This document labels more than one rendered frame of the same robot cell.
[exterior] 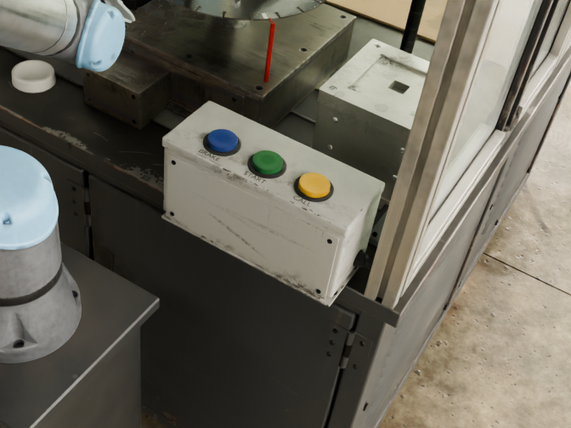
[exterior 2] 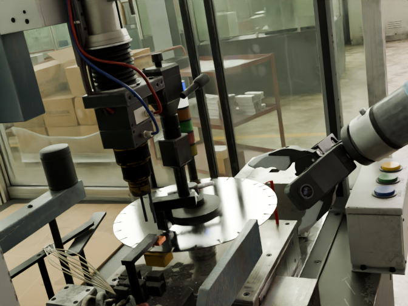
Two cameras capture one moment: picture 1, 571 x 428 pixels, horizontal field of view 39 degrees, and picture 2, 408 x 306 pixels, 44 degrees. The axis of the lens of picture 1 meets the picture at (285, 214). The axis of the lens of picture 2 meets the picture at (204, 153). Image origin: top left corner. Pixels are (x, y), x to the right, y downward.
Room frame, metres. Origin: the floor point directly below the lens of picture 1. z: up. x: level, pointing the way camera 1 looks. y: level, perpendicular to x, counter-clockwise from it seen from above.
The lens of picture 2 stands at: (1.13, 1.08, 1.36)
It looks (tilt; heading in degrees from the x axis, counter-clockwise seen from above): 18 degrees down; 273
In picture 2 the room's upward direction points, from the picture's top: 10 degrees counter-clockwise
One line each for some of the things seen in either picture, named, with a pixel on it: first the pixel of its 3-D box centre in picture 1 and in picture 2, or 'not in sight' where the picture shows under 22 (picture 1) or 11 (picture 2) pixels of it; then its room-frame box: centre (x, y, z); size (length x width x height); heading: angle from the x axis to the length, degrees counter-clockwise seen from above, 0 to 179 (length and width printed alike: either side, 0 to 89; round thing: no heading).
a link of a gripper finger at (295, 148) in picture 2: not in sight; (293, 159); (1.03, 0.28, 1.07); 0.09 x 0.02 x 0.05; 144
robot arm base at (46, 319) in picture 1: (14, 288); not in sight; (0.61, 0.31, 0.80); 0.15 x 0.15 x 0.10
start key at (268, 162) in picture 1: (267, 166); (388, 180); (0.80, 0.03, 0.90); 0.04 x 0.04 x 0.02
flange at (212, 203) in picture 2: not in sight; (193, 203); (1.22, 0.14, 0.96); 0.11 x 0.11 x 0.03
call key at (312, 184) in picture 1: (313, 188); (391, 168); (0.77, -0.03, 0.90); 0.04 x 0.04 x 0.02
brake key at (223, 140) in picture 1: (222, 143); (384, 193); (0.83, 0.10, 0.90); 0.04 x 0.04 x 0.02
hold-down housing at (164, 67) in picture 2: not in sight; (167, 111); (1.23, 0.22, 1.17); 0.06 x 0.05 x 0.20; 56
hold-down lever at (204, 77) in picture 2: not in sight; (186, 86); (1.19, 0.20, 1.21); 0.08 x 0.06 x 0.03; 65
